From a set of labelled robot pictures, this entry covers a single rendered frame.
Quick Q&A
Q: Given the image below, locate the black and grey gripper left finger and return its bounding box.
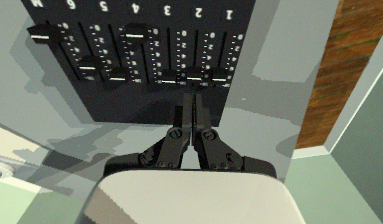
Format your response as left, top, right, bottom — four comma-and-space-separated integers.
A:
103, 93, 192, 176

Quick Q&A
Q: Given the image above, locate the black lighting desk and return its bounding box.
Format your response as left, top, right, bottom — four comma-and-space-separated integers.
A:
21, 0, 256, 127

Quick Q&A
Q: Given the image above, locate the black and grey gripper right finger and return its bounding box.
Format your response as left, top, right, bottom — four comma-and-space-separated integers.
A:
191, 93, 277, 179

